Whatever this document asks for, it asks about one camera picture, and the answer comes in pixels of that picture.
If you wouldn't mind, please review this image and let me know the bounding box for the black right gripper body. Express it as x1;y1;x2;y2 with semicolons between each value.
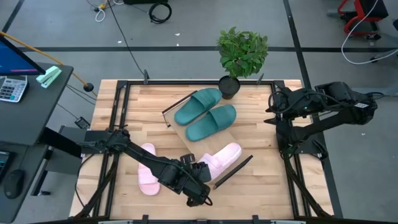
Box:
267;88;295;124

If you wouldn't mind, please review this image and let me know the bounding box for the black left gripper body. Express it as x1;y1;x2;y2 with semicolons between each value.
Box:
179;152;214;208

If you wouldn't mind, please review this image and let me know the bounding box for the wooden shelf with black legs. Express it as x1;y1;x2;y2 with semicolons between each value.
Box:
161;89;254;190

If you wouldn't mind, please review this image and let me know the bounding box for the pink rubber slide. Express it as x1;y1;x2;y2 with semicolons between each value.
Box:
137;142;161;197
198;142;243;183

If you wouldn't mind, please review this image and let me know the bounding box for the green rubber slide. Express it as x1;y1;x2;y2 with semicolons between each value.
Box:
174;88;223;126
185;104;238;142

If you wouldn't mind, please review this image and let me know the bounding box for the green plant in black pot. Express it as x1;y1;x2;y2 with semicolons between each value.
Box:
216;26;270;100

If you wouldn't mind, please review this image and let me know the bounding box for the black power adapter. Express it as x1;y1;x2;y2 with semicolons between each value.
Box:
74;116;91;130

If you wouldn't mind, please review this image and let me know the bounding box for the black desk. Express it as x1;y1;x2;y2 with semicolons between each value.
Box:
0;141;47;224
0;62;75;147

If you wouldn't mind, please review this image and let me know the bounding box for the mint green stapler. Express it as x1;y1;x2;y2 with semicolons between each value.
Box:
35;65;63;89

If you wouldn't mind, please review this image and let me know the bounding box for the black computer mouse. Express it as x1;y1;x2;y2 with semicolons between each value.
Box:
3;169;25;200

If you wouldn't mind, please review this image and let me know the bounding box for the black keyboard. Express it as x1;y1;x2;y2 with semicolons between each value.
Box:
0;151;14;179

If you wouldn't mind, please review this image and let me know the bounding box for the grey desk calculator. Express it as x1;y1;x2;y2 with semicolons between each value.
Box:
0;75;29;103

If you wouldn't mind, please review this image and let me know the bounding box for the black computer monitor blue screen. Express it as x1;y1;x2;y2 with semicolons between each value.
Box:
0;34;47;77

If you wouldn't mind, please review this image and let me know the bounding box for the black cable bundle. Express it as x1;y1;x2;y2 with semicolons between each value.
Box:
74;152;121;218
281;152;332;218

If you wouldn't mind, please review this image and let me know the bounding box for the long white cable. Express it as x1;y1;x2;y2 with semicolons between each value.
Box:
341;0;398;65

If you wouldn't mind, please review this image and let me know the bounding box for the black metal table frame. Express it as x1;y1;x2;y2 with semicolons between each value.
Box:
76;79;335;220

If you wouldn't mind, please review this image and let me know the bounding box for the red frame chair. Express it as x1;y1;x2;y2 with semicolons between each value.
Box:
326;0;389;41

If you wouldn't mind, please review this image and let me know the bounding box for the yellow hanging cable black foot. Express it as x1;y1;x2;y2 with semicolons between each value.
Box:
0;30;95;93

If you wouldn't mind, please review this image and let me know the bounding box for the coiled black cable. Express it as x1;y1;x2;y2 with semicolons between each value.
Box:
148;2;173;25

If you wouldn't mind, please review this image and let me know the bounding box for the small white cable loop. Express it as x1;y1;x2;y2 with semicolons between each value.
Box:
94;6;107;23

